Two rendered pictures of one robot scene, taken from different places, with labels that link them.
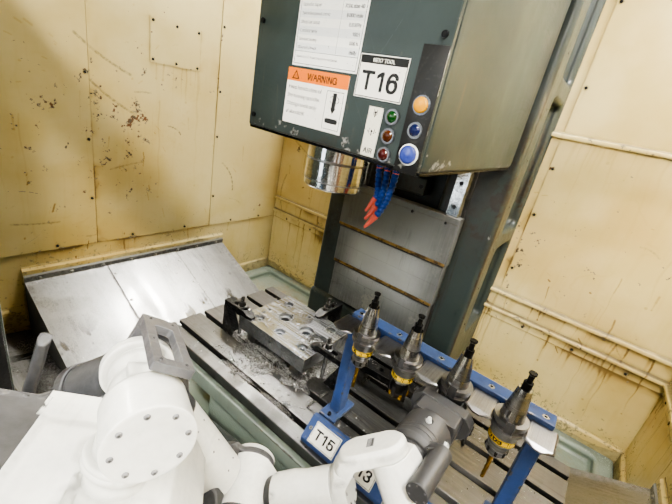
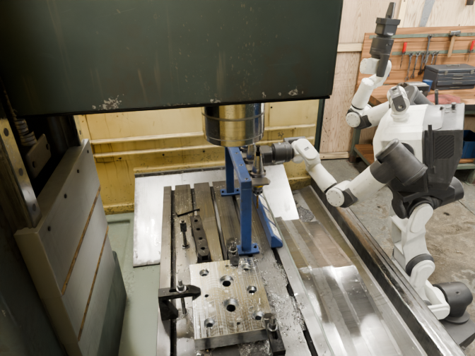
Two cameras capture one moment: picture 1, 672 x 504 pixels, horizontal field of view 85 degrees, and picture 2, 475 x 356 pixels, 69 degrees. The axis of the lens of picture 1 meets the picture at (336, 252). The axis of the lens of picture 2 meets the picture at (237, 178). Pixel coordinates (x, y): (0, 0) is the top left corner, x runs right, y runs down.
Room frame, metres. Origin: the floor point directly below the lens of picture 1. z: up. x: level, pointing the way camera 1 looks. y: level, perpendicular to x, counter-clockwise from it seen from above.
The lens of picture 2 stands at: (1.54, 0.67, 1.83)
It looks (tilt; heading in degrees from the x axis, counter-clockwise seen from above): 30 degrees down; 228
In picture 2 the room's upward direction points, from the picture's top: 1 degrees counter-clockwise
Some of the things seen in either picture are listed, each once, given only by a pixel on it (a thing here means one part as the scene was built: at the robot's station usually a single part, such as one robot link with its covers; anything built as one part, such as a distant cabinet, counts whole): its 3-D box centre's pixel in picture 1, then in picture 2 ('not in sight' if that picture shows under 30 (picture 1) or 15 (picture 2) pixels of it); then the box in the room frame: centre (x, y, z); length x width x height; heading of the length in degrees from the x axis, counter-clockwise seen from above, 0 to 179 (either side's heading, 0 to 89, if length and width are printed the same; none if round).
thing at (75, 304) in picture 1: (182, 308); not in sight; (1.35, 0.60, 0.75); 0.89 x 0.67 x 0.26; 147
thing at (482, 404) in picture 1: (481, 404); not in sight; (0.58, -0.34, 1.21); 0.07 x 0.05 x 0.01; 147
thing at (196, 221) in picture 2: (387, 382); (199, 239); (0.93, -0.24, 0.93); 0.26 x 0.05 x 0.06; 62
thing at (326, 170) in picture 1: (336, 164); (232, 113); (0.99, 0.05, 1.55); 0.16 x 0.16 x 0.12
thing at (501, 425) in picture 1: (509, 420); not in sight; (0.55, -0.39, 1.21); 0.06 x 0.06 x 0.03
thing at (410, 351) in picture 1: (413, 342); (251, 150); (0.67, -0.20, 1.26); 0.04 x 0.04 x 0.07
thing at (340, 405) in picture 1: (347, 368); (246, 220); (0.81, -0.09, 1.05); 0.10 x 0.05 x 0.30; 147
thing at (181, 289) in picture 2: (327, 315); (179, 297); (1.17, -0.02, 0.97); 0.13 x 0.03 x 0.15; 147
